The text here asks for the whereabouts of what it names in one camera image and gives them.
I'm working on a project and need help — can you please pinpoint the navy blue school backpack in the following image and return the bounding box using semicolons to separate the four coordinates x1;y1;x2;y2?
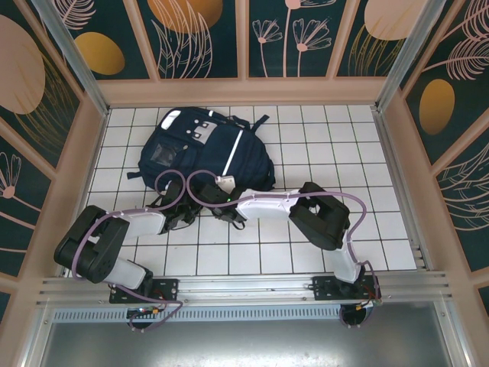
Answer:
127;106;276;196

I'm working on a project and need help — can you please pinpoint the grey metal sheet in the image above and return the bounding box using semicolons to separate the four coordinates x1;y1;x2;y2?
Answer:
37;320;473;367

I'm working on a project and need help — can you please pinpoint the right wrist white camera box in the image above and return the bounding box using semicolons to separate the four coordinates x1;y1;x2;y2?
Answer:
214;174;237;194

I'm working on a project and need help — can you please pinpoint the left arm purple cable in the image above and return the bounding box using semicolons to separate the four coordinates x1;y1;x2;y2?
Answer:
70;170;187;333

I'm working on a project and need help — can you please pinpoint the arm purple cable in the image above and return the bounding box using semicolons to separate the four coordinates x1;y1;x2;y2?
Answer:
186;170;383;330
70;170;187;333

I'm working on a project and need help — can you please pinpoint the long aluminium base rail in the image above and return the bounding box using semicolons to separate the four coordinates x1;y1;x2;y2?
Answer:
36;270;456;307

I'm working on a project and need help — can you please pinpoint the grey slotted cable duct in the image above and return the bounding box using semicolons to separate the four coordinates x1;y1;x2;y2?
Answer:
51;307;440;324

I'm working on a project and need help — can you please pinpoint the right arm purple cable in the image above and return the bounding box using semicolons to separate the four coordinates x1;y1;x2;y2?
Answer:
186;170;383;330

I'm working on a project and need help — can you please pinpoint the right aluminium side rail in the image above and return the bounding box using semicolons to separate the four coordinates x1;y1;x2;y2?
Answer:
371;106;435;273

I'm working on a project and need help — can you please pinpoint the left aluminium corner post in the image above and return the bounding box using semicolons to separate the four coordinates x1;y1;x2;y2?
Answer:
31;0;109;117

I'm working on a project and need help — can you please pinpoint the aluminium corner post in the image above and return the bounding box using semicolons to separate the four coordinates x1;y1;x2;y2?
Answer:
31;0;109;117
375;0;455;112

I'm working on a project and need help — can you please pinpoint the right aluminium corner post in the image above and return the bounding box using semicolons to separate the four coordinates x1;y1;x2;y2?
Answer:
375;0;455;112

